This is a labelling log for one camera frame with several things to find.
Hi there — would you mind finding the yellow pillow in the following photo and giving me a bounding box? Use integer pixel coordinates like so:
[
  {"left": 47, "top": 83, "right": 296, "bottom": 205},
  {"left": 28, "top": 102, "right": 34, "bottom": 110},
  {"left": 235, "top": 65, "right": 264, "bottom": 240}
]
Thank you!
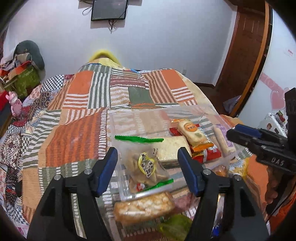
[{"left": 89, "top": 49, "right": 122, "bottom": 66}]

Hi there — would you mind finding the patchwork blanket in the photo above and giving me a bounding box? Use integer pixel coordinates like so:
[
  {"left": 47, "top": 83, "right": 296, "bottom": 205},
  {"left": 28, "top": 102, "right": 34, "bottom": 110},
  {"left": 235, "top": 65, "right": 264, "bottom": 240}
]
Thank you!
[{"left": 0, "top": 58, "right": 269, "bottom": 241}]

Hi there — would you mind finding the pink heart wall sticker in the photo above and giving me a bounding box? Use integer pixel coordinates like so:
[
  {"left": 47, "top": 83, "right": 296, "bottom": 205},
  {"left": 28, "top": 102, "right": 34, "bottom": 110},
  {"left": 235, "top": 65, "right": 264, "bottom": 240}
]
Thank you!
[{"left": 259, "top": 72, "right": 291, "bottom": 111}]

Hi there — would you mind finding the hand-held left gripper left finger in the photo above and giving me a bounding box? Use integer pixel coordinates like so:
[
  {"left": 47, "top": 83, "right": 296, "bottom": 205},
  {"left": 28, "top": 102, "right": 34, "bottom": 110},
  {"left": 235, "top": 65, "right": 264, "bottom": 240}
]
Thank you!
[{"left": 27, "top": 147, "right": 118, "bottom": 241}]

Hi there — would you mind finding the clear plastic container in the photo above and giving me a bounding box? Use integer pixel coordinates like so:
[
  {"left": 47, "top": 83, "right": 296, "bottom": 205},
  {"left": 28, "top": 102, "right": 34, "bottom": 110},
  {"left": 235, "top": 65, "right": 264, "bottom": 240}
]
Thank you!
[{"left": 109, "top": 105, "right": 249, "bottom": 202}]

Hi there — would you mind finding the toasted cracker packet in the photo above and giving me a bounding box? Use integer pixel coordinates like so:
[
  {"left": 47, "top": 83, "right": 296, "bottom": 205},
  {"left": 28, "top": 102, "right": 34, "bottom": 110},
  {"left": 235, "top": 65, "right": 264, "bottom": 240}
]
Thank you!
[{"left": 113, "top": 191, "right": 176, "bottom": 227}]

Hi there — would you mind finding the green-edged clear snack packet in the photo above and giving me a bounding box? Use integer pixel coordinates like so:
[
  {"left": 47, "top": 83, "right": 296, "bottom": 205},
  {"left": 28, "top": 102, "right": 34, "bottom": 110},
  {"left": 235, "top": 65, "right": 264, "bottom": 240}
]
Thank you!
[{"left": 115, "top": 135, "right": 174, "bottom": 194}]

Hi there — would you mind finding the black wall monitor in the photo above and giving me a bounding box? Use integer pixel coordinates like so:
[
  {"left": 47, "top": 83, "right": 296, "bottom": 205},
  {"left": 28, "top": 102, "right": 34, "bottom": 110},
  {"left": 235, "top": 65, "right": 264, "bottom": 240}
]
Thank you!
[{"left": 91, "top": 0, "right": 129, "bottom": 21}]

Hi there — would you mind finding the pile of clothes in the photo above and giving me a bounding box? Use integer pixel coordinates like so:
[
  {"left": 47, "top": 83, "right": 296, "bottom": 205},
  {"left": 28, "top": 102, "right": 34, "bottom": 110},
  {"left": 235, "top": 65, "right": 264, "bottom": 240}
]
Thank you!
[{"left": 0, "top": 53, "right": 23, "bottom": 73}]

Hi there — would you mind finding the white sandwich bread packet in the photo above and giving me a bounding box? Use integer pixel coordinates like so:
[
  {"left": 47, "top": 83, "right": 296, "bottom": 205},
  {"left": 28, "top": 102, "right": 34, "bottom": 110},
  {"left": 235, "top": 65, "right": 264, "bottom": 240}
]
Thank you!
[{"left": 154, "top": 136, "right": 192, "bottom": 167}]

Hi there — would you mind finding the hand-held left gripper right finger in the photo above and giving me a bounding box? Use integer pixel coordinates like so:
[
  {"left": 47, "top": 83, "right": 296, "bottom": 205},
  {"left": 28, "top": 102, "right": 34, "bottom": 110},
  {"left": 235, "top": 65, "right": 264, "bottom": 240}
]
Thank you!
[{"left": 177, "top": 147, "right": 271, "bottom": 241}]

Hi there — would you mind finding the pink toy figure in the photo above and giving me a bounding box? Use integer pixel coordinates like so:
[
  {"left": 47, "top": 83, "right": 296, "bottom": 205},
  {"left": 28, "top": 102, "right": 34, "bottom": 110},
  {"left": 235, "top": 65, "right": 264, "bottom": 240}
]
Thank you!
[{"left": 8, "top": 91, "right": 23, "bottom": 117}]

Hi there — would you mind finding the wooden door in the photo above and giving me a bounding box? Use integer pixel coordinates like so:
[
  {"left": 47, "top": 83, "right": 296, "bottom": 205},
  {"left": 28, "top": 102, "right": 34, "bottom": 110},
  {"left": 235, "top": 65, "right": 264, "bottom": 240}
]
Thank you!
[{"left": 215, "top": 0, "right": 274, "bottom": 118}]

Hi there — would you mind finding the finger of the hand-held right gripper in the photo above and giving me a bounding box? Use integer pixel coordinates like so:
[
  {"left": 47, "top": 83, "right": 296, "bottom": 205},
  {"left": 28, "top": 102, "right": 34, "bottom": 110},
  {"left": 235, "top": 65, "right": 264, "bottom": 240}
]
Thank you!
[
  {"left": 226, "top": 128, "right": 289, "bottom": 173},
  {"left": 234, "top": 123, "right": 263, "bottom": 138}
]

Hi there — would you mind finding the golden bread packet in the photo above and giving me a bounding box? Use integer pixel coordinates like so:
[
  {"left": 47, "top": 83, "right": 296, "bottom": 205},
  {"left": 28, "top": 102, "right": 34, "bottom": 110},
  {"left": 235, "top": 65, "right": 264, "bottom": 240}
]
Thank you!
[{"left": 212, "top": 165, "right": 230, "bottom": 178}]

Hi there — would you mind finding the orange rice cracker packet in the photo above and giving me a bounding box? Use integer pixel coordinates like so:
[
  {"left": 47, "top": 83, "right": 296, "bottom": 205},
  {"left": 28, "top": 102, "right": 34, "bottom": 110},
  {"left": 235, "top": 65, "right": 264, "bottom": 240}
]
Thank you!
[{"left": 171, "top": 118, "right": 214, "bottom": 151}]

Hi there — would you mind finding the blue white snack packet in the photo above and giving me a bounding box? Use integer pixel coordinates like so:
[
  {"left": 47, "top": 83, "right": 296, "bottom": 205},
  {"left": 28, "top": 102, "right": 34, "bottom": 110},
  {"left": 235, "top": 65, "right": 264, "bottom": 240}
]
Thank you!
[{"left": 212, "top": 218, "right": 223, "bottom": 237}]

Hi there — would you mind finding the orange box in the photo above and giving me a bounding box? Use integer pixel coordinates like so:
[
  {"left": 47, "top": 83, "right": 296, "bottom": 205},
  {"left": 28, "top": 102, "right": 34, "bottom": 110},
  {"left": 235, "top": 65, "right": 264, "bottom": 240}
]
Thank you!
[{"left": 9, "top": 61, "right": 33, "bottom": 77}]

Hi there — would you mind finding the yellow snack packet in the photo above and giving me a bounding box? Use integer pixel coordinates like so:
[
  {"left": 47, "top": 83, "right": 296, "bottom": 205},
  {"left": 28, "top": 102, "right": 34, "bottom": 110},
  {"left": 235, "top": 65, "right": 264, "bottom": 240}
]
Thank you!
[{"left": 233, "top": 159, "right": 248, "bottom": 177}]

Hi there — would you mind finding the green snack packet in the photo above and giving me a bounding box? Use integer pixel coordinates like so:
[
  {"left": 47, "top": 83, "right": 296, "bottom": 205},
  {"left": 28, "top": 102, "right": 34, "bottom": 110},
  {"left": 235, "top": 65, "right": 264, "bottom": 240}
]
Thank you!
[{"left": 158, "top": 214, "right": 194, "bottom": 241}]

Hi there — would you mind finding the purple cloth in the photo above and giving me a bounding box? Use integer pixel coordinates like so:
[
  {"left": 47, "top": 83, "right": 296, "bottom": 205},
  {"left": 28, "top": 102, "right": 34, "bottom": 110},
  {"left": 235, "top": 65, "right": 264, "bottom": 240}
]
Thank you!
[{"left": 223, "top": 96, "right": 244, "bottom": 114}]

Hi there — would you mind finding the red snack packet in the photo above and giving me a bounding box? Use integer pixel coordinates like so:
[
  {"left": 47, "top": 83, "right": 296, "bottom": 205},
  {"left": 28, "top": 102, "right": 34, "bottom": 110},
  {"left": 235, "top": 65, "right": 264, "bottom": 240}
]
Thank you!
[{"left": 169, "top": 127, "right": 223, "bottom": 164}]

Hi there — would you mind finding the person's right hand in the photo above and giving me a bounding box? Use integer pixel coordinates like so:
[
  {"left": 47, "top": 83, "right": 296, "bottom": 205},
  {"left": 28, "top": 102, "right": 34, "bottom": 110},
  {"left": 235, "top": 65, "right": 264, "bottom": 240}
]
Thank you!
[{"left": 265, "top": 167, "right": 282, "bottom": 206}]

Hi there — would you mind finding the white printed bag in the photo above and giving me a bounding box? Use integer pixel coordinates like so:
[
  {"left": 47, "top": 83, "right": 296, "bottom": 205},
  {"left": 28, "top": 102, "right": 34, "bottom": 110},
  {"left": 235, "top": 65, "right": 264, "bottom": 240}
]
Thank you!
[{"left": 258, "top": 112, "right": 287, "bottom": 138}]

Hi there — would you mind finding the red box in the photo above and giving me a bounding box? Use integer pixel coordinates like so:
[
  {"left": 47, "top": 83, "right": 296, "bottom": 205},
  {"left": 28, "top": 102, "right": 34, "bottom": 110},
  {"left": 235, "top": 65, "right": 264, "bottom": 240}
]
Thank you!
[{"left": 0, "top": 90, "right": 12, "bottom": 112}]

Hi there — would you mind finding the purple white snack bar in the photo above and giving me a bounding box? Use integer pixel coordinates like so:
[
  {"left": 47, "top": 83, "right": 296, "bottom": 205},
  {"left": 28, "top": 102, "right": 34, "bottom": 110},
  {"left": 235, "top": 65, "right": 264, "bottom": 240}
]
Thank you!
[{"left": 213, "top": 124, "right": 238, "bottom": 158}]

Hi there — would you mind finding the white cable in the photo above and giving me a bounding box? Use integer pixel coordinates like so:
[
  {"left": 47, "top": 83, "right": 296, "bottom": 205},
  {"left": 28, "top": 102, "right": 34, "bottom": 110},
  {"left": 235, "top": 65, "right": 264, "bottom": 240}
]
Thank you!
[{"left": 78, "top": 0, "right": 93, "bottom": 16}]

